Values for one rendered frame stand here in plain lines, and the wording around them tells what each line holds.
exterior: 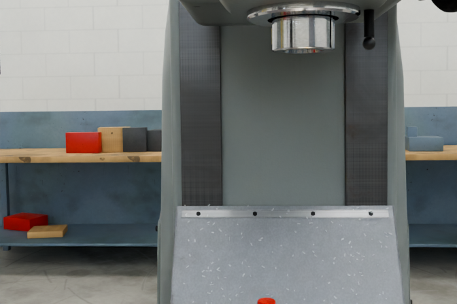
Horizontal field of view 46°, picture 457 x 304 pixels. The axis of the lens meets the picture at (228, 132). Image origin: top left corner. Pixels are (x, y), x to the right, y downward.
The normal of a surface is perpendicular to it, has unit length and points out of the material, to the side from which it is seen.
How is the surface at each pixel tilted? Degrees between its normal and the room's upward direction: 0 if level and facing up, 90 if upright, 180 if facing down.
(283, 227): 63
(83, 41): 90
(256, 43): 90
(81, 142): 90
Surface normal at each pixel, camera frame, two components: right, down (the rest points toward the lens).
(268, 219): -0.06, -0.40
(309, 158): -0.06, 0.05
